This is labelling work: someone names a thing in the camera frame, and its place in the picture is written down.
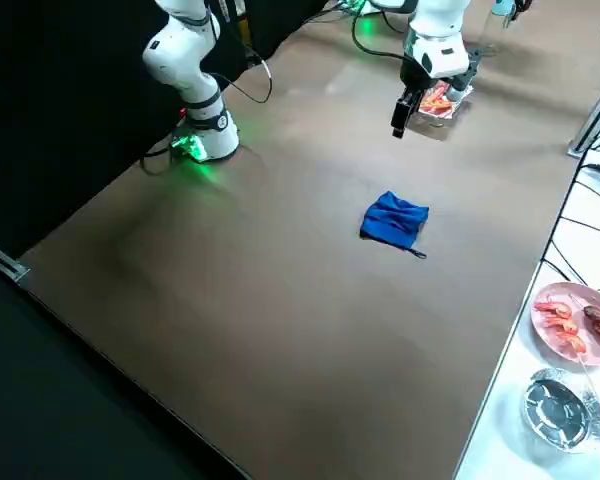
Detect pink plate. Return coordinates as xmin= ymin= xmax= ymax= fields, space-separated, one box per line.
xmin=529 ymin=281 xmax=600 ymax=372

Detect loose black arm cable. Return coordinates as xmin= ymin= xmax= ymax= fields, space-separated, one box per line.
xmin=212 ymin=43 xmax=274 ymax=105

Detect blue dishcloth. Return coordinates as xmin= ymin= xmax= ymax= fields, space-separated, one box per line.
xmin=358 ymin=189 xmax=430 ymax=261

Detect round aluminium foil bowl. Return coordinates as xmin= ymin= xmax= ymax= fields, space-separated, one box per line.
xmin=518 ymin=367 xmax=600 ymax=455

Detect silver aluminium frame post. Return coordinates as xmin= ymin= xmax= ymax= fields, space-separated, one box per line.
xmin=0 ymin=234 xmax=31 ymax=284

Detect orange shrimp ingredients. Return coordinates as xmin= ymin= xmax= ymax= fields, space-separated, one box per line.
xmin=421 ymin=83 xmax=455 ymax=115

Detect black arm base cable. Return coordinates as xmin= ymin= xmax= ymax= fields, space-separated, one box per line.
xmin=139 ymin=137 xmax=184 ymax=176
xmin=351 ymin=7 xmax=407 ymax=62

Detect cooked shrimp skewer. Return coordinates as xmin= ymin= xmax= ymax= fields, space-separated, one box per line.
xmin=533 ymin=298 xmax=589 ymax=354

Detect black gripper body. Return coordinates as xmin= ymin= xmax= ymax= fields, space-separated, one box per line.
xmin=398 ymin=53 xmax=434 ymax=101

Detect bare wooden skewer stick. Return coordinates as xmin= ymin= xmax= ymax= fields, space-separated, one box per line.
xmin=574 ymin=349 xmax=600 ymax=401

